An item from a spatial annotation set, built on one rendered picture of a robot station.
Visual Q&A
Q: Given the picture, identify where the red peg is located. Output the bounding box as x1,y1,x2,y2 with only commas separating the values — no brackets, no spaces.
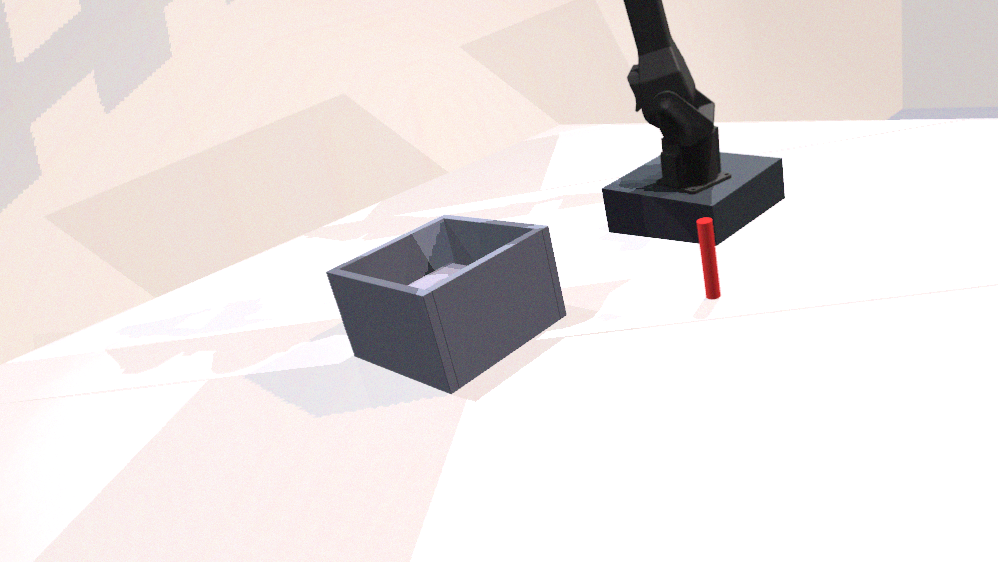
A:
697,217,721,299

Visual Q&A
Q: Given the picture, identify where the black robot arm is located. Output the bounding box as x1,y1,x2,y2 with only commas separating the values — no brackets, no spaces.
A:
624,0,731,194

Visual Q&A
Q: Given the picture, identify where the white plate with hole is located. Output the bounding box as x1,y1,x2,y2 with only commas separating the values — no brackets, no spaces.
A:
407,263,466,290

